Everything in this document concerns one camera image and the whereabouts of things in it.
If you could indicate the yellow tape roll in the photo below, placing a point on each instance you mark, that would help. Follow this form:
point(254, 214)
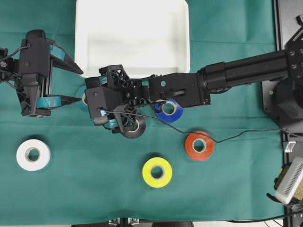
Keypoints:
point(157, 172)

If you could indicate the green table cloth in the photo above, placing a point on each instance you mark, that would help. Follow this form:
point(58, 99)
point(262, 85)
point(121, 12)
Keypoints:
point(94, 175)

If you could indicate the red tape roll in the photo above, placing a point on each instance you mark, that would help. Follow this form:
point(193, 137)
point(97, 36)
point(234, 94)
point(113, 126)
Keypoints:
point(198, 146)

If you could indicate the white plastic tray case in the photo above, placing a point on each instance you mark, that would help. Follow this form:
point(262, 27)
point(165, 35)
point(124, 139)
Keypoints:
point(144, 36)

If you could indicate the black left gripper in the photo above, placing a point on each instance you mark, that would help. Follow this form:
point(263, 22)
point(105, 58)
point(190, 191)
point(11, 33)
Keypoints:
point(33, 68)

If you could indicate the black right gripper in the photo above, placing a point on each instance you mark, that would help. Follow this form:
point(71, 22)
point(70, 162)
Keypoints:
point(113, 98)

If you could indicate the teal tape roll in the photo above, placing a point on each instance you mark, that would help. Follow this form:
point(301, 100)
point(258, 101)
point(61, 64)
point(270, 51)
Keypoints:
point(81, 94)

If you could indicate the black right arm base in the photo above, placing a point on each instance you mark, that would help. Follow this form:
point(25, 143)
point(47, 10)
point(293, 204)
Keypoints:
point(283, 104)

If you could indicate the white perforated box device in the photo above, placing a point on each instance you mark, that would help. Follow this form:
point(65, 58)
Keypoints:
point(290, 181)

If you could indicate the black tape roll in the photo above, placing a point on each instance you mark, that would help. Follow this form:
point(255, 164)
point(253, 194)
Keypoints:
point(140, 126)

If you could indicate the blue tape roll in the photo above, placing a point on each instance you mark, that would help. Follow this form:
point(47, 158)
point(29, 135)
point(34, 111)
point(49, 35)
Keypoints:
point(172, 117)

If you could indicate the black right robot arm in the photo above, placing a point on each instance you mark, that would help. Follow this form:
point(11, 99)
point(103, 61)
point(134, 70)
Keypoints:
point(195, 89)

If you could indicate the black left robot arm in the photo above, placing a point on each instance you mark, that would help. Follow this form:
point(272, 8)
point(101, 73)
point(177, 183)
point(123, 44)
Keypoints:
point(8, 72)

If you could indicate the white tape roll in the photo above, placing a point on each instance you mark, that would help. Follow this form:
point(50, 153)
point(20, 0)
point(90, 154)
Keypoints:
point(33, 155)

